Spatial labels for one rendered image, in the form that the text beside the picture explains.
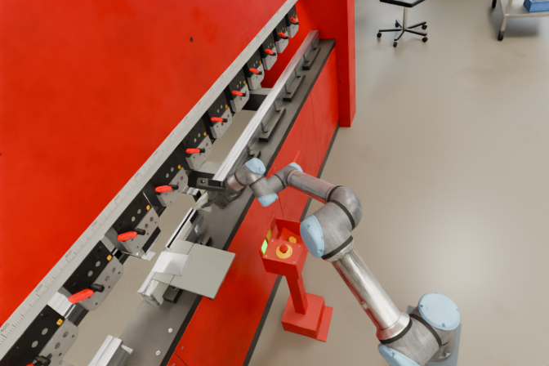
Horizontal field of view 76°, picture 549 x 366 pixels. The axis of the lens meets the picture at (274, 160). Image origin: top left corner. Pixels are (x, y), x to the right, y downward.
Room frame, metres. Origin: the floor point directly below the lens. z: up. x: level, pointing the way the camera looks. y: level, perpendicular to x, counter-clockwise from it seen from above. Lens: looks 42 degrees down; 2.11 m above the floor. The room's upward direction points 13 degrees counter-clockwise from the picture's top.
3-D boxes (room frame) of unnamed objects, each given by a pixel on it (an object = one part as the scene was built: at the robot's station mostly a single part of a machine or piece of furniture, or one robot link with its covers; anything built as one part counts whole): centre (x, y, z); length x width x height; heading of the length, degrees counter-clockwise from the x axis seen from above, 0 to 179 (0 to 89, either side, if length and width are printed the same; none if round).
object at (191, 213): (0.97, 0.44, 0.98); 0.20 x 0.03 x 0.03; 151
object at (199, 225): (0.89, 0.48, 0.92); 0.39 x 0.06 x 0.10; 151
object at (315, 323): (0.93, 0.01, 0.06); 0.25 x 0.20 x 0.12; 62
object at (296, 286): (0.94, 0.03, 0.39); 0.06 x 0.06 x 0.54; 62
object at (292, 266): (0.94, 0.03, 0.75); 0.20 x 0.16 x 0.18; 152
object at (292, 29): (2.22, -0.27, 1.26); 0.15 x 0.09 x 0.17; 151
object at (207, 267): (0.77, 0.38, 1.00); 0.26 x 0.18 x 0.01; 61
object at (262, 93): (2.21, 0.17, 0.81); 0.64 x 0.08 x 0.14; 61
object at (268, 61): (1.87, -0.07, 1.26); 0.15 x 0.09 x 0.17; 151
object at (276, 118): (1.69, -0.04, 0.89); 0.30 x 0.05 x 0.03; 151
